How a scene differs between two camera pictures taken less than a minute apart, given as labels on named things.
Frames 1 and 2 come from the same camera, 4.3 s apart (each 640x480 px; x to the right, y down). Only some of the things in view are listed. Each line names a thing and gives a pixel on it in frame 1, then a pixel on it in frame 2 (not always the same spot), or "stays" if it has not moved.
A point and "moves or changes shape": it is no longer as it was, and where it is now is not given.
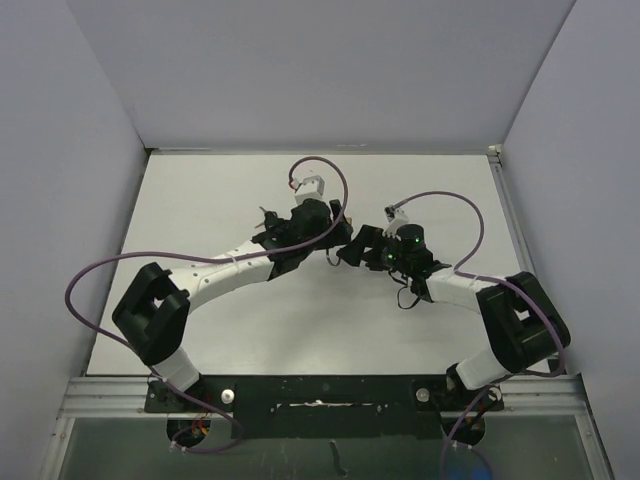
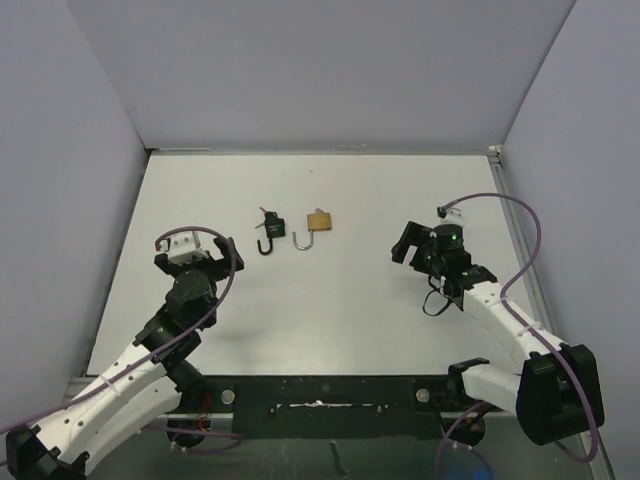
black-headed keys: x=270 y=219 stays
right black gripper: x=354 y=252 to x=415 y=234
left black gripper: x=323 y=244 to x=221 y=267
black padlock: x=273 y=224 stays
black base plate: x=313 y=407 stays
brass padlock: x=342 y=237 moves or changes shape
